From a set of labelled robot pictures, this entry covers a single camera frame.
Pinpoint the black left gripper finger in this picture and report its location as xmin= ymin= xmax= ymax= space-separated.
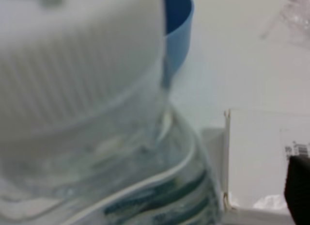
xmin=284 ymin=156 xmax=310 ymax=225

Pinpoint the clear water bottle green label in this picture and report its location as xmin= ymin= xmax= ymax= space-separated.
xmin=0 ymin=0 xmax=221 ymax=225

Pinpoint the white cardboard box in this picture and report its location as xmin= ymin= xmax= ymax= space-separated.
xmin=201 ymin=110 xmax=310 ymax=225

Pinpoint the wrapped fruit pastry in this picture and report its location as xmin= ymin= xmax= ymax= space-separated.
xmin=260 ymin=0 xmax=310 ymax=50

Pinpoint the blue bowl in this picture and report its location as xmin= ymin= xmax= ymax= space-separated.
xmin=163 ymin=0 xmax=195 ymax=88

